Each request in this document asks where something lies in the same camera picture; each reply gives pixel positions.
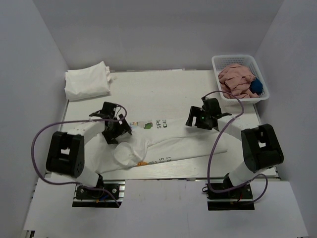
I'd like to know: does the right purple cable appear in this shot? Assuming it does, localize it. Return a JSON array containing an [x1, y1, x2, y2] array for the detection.
[[202, 91, 268, 204]]

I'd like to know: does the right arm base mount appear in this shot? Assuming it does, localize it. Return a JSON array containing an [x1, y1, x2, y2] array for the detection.
[[202, 184, 255, 211]]

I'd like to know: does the folded white t shirt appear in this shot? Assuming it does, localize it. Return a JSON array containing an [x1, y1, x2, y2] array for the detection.
[[64, 61, 111, 101]]

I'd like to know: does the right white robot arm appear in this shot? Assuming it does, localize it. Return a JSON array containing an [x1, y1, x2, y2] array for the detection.
[[186, 97, 284, 198]]

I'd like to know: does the purple cable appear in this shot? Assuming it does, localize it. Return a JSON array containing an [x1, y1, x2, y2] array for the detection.
[[202, 91, 268, 204], [31, 104, 128, 208]]

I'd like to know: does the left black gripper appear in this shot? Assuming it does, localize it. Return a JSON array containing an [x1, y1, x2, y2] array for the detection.
[[103, 114, 131, 144]]

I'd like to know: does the pink t shirt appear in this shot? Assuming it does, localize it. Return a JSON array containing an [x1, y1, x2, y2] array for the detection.
[[218, 64, 259, 99]]

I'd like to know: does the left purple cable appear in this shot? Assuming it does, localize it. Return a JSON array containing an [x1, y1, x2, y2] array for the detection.
[[31, 104, 128, 208]]

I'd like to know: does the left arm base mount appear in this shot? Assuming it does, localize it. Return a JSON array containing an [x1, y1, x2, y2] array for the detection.
[[72, 180, 125, 208]]

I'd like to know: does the blue t shirt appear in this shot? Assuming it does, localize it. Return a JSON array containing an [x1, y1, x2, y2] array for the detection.
[[250, 77, 263, 95]]

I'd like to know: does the white printed t shirt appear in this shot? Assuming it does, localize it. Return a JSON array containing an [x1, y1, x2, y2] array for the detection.
[[85, 118, 227, 174]]

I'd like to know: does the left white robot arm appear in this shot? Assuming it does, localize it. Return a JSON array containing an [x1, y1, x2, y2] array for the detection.
[[46, 102, 132, 198]]

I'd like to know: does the white plastic basket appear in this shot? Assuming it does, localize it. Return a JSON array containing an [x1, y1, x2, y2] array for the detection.
[[211, 55, 269, 105]]

